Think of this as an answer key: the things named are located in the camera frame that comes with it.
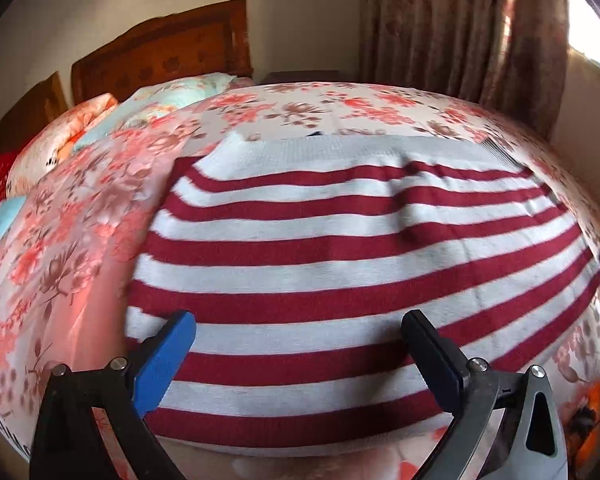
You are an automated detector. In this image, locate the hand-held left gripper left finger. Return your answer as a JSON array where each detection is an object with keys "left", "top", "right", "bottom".
[{"left": 28, "top": 310, "right": 197, "bottom": 480}]

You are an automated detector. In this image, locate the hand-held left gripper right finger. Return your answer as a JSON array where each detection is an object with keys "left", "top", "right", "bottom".
[{"left": 401, "top": 309, "right": 568, "bottom": 480}]

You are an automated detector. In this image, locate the red white striped sweater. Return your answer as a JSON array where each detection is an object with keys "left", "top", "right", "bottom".
[{"left": 125, "top": 132, "right": 600, "bottom": 458}]

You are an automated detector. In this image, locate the pink floral bed quilt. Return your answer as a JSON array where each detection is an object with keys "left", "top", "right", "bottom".
[{"left": 0, "top": 82, "right": 600, "bottom": 480}]

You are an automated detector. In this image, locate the light blue checked pillow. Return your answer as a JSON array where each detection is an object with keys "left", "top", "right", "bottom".
[{"left": 0, "top": 195, "right": 28, "bottom": 236}]

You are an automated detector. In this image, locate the bright window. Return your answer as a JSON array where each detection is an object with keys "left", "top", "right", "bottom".
[{"left": 565, "top": 0, "right": 600, "bottom": 81}]

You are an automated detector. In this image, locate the folded pink floral quilt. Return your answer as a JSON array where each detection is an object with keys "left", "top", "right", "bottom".
[{"left": 5, "top": 92, "right": 121, "bottom": 198}]

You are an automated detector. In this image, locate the folded light blue floral quilt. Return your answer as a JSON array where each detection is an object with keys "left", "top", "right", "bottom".
[{"left": 72, "top": 72, "right": 241, "bottom": 153}]

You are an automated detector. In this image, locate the floral curtain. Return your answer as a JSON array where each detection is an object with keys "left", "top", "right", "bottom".
[{"left": 357, "top": 0, "right": 571, "bottom": 141}]

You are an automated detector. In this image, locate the plain wooden board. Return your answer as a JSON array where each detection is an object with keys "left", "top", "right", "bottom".
[{"left": 0, "top": 71, "right": 70, "bottom": 156}]

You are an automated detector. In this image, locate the carved wooden headboard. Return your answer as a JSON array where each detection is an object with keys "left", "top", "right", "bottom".
[{"left": 71, "top": 0, "right": 253, "bottom": 106}]

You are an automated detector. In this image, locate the dark wooden nightstand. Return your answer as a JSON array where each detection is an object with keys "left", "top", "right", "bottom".
[{"left": 257, "top": 70, "right": 346, "bottom": 86}]

